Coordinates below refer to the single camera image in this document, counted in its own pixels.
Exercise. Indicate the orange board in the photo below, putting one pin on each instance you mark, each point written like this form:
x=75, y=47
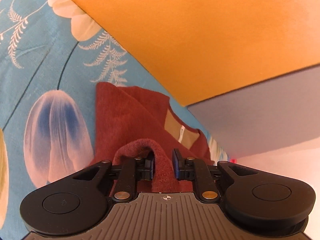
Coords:
x=199, y=49

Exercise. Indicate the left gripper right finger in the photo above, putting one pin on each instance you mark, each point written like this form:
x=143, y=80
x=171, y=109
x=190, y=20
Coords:
x=259, y=202

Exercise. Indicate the blue floral bed sheet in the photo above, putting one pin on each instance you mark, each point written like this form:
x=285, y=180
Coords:
x=42, y=51

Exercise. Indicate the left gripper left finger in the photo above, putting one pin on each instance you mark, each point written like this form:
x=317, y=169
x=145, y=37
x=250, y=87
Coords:
x=80, y=201

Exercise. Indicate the grey-lilac board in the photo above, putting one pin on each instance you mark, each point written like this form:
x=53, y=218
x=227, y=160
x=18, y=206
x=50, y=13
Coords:
x=280, y=114

